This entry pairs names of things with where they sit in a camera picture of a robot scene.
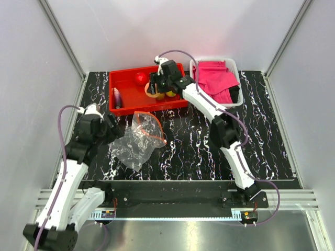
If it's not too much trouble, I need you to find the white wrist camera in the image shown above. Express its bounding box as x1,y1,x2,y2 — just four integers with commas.
77,103,104,122
154,55,169,75

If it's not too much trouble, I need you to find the aluminium frame post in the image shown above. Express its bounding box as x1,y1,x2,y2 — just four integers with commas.
37,0,86,79
264,0,315,79

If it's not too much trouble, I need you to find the yellow green fake mango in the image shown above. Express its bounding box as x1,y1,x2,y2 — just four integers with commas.
165,91,176,97

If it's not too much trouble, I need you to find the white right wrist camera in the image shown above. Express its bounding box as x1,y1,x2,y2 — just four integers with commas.
154,55,169,75

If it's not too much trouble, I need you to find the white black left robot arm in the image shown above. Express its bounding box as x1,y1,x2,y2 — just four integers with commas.
23,113,124,250

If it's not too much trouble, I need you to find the white slotted cable duct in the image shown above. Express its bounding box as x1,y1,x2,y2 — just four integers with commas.
87,210,116,221

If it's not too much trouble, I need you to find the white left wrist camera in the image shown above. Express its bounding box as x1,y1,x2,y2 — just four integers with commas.
77,103,104,122

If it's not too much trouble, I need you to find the right aluminium frame post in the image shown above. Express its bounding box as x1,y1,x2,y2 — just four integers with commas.
264,0,315,79

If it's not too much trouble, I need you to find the orange fake peach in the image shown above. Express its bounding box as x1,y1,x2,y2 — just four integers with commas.
144,82,160,98

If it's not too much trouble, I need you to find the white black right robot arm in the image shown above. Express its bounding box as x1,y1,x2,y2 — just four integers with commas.
146,56,260,208

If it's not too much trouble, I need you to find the left aluminium frame post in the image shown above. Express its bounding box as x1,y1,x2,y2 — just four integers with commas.
37,0,86,79

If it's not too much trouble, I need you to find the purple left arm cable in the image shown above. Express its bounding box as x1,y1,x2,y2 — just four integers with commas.
33,105,84,250

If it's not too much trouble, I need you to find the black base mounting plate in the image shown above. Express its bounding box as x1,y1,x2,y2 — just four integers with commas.
102,180,269,219

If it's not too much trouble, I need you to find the clear zip top bag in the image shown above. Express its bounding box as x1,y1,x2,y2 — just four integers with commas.
110,111,167,172

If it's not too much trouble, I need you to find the red plastic tray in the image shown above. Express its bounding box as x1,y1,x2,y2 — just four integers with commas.
109,66,188,116

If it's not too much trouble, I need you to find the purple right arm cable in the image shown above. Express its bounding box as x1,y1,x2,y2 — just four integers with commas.
158,49,281,220

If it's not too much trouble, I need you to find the white plastic basket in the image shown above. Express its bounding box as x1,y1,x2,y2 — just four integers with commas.
189,58,243,107

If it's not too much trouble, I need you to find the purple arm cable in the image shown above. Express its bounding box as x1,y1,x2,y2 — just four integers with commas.
158,49,281,220
33,105,84,250

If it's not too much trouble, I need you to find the purple fake eggplant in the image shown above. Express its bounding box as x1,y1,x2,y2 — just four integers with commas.
113,87,122,109

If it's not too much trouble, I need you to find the red fake apple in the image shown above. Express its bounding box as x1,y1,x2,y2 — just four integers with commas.
135,72,148,86

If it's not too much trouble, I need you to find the pink cloth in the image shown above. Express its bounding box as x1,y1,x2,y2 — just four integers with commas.
192,61,240,104

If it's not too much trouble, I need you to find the black marble pattern mat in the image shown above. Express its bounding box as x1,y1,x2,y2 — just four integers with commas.
84,71,296,181

